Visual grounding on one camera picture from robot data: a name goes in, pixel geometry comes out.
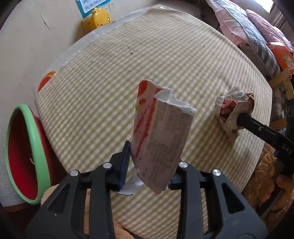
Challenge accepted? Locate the red white torn carton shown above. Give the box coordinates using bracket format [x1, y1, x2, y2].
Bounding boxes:
[120, 80, 196, 196]

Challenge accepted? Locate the yellow checkered tablecloth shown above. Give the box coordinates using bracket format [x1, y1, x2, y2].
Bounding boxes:
[34, 7, 273, 239]

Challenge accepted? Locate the orange box on bed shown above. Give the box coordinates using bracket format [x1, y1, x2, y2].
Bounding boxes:
[267, 42, 294, 75]

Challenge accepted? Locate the red bin with green rim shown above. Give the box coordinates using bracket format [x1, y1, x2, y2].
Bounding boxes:
[5, 104, 66, 205]

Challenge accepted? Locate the pink pillow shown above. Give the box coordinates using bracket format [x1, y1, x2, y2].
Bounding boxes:
[246, 9, 293, 54]

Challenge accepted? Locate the white fruit-print undercloth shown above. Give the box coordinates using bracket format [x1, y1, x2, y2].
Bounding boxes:
[33, 1, 159, 97]

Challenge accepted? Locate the bed with plaid blanket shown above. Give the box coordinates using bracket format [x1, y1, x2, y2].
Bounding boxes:
[207, 1, 281, 79]

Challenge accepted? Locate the yellow duck toy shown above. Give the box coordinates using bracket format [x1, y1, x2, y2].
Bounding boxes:
[82, 8, 113, 33]

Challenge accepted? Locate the wooden chair frame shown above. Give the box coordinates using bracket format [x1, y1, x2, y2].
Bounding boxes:
[268, 67, 293, 131]

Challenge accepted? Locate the blue pinyin wall poster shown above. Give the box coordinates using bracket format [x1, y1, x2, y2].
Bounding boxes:
[76, 0, 111, 18]

